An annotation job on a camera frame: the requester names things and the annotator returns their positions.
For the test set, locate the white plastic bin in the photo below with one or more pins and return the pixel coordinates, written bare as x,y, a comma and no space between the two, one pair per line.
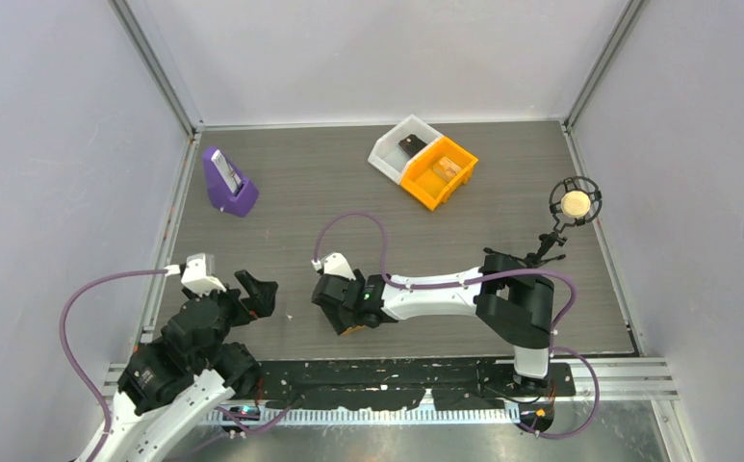
389,159

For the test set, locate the black card in white bin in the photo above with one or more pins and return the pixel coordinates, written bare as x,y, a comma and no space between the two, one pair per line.
412,145

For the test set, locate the clear card in orange bin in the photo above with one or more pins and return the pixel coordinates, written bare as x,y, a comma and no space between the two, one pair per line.
446,169

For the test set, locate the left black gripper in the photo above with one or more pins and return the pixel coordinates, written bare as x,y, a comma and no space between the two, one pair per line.
261,299

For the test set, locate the aluminium frame rail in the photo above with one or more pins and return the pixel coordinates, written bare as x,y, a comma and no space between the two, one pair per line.
602,380

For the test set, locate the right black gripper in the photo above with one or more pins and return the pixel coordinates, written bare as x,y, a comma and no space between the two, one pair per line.
340,321

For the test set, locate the white card in purple stand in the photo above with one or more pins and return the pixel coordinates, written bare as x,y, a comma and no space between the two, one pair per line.
226,171

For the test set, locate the purple stand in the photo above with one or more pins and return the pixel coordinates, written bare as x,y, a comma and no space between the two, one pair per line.
238,205

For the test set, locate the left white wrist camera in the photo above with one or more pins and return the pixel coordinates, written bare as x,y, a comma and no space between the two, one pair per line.
197,275

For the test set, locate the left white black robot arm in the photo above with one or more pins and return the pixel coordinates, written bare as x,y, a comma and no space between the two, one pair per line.
169,384

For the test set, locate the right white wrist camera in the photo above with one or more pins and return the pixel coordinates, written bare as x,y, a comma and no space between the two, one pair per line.
334,263

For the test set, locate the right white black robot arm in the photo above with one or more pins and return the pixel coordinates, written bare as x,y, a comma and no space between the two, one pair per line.
514,304

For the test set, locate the microphone with shock mount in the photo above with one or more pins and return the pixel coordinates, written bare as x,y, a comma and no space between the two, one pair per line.
575,201

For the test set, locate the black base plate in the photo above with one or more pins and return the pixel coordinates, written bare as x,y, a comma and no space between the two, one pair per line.
465,383

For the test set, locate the orange card holder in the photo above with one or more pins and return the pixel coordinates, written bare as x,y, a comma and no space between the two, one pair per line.
352,331

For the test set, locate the black microphone tripod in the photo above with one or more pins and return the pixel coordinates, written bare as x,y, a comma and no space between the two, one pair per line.
537,258

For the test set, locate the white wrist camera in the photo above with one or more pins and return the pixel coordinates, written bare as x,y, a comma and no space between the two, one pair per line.
197,275
334,263

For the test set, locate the orange plastic bin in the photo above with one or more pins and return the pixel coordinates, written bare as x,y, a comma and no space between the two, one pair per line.
428,188

